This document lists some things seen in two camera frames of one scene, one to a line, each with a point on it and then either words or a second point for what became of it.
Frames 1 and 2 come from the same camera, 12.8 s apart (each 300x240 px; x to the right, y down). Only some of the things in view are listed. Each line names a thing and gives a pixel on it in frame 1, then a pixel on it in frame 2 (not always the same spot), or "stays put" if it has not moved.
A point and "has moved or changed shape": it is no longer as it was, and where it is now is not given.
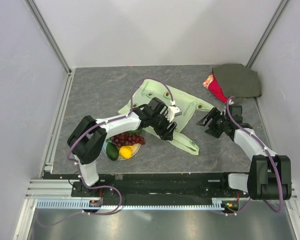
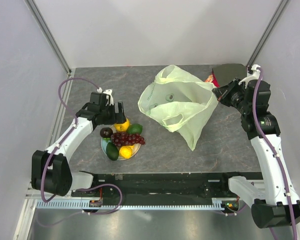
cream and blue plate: (136, 149) stays put
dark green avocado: (112, 151) stays put
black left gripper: (164, 133) -> (116, 118)
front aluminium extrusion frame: (41, 189) stays put
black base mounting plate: (202, 185) stays put
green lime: (138, 131) stays put
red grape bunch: (124, 138) stays put
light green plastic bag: (149, 89) has moved or changed shape
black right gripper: (215, 114) -> (223, 93)
